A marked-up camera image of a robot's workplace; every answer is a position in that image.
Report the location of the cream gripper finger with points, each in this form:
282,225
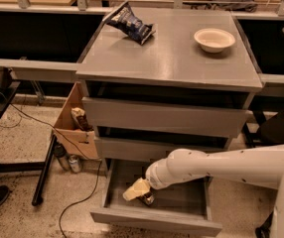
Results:
137,189

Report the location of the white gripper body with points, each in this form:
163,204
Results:
153,179

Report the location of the orange soda can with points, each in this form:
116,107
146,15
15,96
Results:
147,198

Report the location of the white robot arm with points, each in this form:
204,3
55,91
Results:
262,166

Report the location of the grey bottom drawer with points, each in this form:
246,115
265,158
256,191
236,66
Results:
179,208

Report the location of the grey drawer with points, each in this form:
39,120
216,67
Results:
160,117
140,151
179,208

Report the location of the grey middle drawer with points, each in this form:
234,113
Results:
140,151

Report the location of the grey top drawer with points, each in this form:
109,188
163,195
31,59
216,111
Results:
160,117

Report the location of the silver can on floor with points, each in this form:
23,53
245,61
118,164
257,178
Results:
75,163

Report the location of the grey drawer cabinet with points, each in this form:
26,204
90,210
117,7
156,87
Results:
170,68

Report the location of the cardboard box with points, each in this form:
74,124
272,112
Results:
76,141

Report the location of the dark bottle on floor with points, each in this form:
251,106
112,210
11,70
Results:
61,154

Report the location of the snack bag in box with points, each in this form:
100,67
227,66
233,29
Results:
79,118

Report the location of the black office chair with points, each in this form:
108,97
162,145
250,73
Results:
268,111

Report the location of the white paper bowl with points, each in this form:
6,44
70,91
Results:
214,40

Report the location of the blue chip bag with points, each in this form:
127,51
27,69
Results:
124,20

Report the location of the grey metal rail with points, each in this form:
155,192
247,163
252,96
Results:
52,71

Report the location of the black table frame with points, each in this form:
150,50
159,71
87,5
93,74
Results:
16,153

